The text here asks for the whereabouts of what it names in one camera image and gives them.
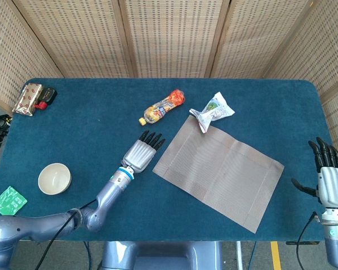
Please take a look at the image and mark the black box with red part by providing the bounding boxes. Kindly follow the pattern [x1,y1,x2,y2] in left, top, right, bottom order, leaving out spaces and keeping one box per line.
[34,87,58,110]

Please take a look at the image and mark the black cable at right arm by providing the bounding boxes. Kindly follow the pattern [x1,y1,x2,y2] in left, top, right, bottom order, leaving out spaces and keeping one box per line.
[295,211,323,270]

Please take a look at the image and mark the blue-grey robot torso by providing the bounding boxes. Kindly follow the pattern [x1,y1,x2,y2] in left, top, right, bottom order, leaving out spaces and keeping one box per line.
[100,241,225,270]

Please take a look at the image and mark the crumpled white snack bag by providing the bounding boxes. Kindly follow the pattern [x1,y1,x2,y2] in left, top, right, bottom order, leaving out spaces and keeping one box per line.
[189,91,236,134]

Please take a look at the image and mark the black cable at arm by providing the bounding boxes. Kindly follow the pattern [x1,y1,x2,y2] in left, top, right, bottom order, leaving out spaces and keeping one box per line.
[33,198,98,270]
[295,211,323,270]

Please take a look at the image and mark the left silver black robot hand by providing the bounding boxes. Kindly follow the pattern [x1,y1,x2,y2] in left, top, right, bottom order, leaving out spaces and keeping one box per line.
[121,130,166,174]

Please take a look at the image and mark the wicker folding screen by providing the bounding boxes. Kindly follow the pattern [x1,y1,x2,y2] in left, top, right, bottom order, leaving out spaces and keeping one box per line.
[0,0,338,181]

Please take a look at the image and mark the gold foil packet red prints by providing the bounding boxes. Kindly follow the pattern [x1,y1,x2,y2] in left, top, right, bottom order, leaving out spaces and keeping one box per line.
[12,83,43,117]

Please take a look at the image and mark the beige bowl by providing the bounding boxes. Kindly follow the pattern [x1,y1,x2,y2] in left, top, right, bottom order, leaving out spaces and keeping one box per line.
[38,163,72,195]

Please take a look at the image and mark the brown woven placemat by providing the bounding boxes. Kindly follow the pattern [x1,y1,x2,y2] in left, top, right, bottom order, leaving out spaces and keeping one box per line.
[152,114,285,234]

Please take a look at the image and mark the plastic bottle orange label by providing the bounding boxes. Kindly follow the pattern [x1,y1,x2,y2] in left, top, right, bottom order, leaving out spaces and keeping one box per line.
[138,89,186,126]

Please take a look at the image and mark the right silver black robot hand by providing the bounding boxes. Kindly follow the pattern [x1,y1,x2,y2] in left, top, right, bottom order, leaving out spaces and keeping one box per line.
[291,137,338,210]

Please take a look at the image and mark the blue cable under table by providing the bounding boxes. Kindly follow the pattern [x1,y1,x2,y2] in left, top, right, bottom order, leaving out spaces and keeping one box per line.
[247,241,259,270]
[83,241,92,264]

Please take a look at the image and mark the blue carpet table cover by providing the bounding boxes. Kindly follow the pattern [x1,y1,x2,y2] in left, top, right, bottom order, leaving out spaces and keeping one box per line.
[0,78,338,242]

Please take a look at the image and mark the green plastic packet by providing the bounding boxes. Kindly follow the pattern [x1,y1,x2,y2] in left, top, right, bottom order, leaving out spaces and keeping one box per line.
[0,185,28,217]

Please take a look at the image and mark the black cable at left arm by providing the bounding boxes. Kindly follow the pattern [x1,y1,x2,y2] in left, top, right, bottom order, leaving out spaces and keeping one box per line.
[33,198,98,270]

